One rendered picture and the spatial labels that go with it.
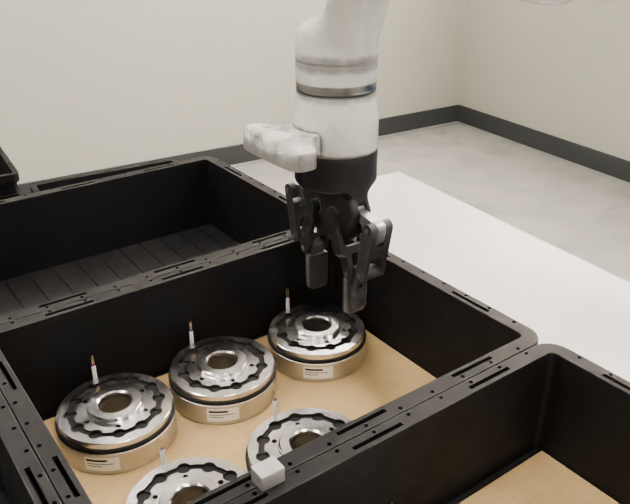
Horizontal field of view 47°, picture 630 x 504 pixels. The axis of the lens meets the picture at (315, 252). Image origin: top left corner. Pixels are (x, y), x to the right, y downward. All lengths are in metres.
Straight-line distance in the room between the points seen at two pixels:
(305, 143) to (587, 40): 3.41
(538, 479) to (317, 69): 0.39
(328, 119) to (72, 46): 2.86
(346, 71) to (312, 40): 0.04
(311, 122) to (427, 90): 3.83
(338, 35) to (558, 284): 0.75
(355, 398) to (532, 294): 0.54
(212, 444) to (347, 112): 0.31
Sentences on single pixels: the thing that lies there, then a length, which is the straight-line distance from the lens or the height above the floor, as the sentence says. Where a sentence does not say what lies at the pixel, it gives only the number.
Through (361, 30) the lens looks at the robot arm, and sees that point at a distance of 0.60.
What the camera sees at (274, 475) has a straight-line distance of 0.48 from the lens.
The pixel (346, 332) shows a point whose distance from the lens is 0.76.
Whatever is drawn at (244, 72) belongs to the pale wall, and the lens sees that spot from 3.74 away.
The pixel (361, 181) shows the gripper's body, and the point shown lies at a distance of 0.63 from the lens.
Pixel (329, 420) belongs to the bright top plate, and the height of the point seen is 0.86.
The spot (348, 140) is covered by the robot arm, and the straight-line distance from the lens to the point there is 0.61.
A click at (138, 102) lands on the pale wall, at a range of 3.55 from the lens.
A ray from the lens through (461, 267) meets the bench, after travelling 1.25.
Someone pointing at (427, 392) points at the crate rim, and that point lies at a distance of 0.57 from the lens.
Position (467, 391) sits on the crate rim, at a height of 0.93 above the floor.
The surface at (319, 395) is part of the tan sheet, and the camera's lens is 0.72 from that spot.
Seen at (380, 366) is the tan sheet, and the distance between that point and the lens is 0.76.
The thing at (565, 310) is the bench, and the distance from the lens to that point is 1.17.
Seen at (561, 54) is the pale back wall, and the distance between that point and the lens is 4.05.
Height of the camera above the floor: 1.27
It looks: 26 degrees down
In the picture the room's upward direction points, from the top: straight up
